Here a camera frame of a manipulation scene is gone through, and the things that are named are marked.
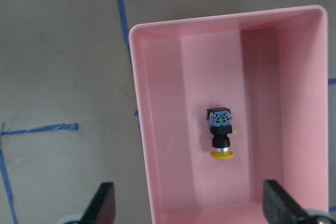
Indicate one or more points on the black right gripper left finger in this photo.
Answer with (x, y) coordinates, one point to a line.
(102, 206)

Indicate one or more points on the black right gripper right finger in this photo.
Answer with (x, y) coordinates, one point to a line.
(279, 207)

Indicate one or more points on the yellow push button switch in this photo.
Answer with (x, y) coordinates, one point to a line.
(220, 126)

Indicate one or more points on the pink plastic bin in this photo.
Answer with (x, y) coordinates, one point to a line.
(270, 68)

